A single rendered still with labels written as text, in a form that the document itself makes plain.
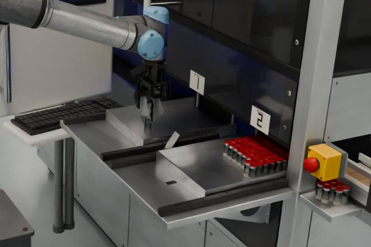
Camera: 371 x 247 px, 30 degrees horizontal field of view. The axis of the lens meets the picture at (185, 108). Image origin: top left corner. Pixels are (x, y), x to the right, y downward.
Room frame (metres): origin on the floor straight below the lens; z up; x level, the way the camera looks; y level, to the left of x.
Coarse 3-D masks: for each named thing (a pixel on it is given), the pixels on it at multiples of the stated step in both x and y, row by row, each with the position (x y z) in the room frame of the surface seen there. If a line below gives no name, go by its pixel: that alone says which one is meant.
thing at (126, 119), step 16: (192, 96) 2.26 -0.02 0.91; (112, 112) 2.09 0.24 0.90; (128, 112) 2.13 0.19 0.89; (176, 112) 2.19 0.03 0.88; (192, 112) 2.20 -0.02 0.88; (128, 128) 1.95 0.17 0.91; (160, 128) 2.04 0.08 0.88; (176, 128) 2.05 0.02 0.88; (192, 128) 2.06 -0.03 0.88; (208, 128) 1.99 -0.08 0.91; (224, 128) 2.02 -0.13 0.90; (144, 144) 1.87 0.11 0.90
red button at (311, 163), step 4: (304, 160) 1.62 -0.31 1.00; (308, 160) 1.60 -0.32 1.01; (312, 160) 1.60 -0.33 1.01; (316, 160) 1.60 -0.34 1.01; (304, 164) 1.61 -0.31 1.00; (308, 164) 1.60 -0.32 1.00; (312, 164) 1.59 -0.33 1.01; (316, 164) 1.59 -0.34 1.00; (304, 168) 1.61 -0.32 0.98; (308, 168) 1.60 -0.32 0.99; (312, 168) 1.59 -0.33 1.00; (316, 168) 1.59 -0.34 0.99; (308, 172) 1.60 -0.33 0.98; (312, 172) 1.59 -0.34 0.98
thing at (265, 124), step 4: (252, 108) 1.86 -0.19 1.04; (256, 108) 1.85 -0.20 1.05; (252, 112) 1.86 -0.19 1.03; (256, 112) 1.85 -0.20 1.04; (260, 112) 1.83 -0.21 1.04; (264, 112) 1.82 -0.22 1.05; (252, 116) 1.86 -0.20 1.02; (256, 116) 1.85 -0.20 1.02; (260, 116) 1.83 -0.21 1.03; (264, 116) 1.81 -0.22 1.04; (268, 116) 1.80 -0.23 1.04; (252, 120) 1.86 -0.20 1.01; (256, 120) 1.84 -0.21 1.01; (264, 120) 1.81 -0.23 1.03; (268, 120) 1.80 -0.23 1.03; (252, 124) 1.86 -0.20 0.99; (256, 124) 1.84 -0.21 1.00; (260, 124) 1.83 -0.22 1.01; (264, 124) 1.81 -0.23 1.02; (268, 124) 1.80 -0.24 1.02; (260, 128) 1.83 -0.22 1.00; (264, 128) 1.81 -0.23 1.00; (268, 128) 1.79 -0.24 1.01; (264, 132) 1.81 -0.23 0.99
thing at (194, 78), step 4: (192, 72) 2.14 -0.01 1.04; (192, 76) 2.14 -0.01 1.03; (196, 76) 2.12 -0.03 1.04; (200, 76) 2.10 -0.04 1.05; (192, 80) 2.14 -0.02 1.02; (196, 80) 2.12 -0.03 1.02; (200, 80) 2.10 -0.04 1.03; (204, 80) 2.08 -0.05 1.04; (192, 84) 2.14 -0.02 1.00; (196, 84) 2.12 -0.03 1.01; (200, 84) 2.10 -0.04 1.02; (192, 88) 2.14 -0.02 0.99; (196, 88) 2.12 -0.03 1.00; (200, 88) 2.10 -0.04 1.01; (200, 92) 2.09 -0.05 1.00
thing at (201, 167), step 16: (192, 144) 1.86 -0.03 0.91; (208, 144) 1.89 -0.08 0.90; (224, 144) 1.92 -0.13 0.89; (160, 160) 1.78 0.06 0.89; (176, 160) 1.81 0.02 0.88; (192, 160) 1.82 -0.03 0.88; (208, 160) 1.83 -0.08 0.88; (224, 160) 1.84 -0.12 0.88; (176, 176) 1.70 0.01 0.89; (192, 176) 1.72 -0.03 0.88; (208, 176) 1.73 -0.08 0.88; (224, 176) 1.73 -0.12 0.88; (240, 176) 1.74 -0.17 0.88; (272, 176) 1.70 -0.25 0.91; (208, 192) 1.59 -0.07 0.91
